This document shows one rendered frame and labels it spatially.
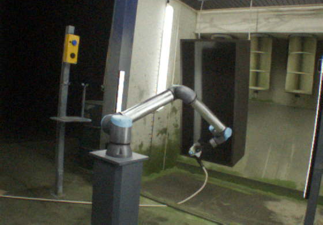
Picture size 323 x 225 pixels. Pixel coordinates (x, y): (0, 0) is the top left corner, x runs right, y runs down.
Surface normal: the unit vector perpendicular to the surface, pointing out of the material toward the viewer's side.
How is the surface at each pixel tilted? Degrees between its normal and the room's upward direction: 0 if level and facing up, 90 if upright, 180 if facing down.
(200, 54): 102
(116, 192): 90
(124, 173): 90
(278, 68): 90
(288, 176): 57
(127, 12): 90
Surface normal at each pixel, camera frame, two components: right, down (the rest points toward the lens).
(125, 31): 0.80, 0.11
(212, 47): -0.58, 0.19
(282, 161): -0.44, -0.55
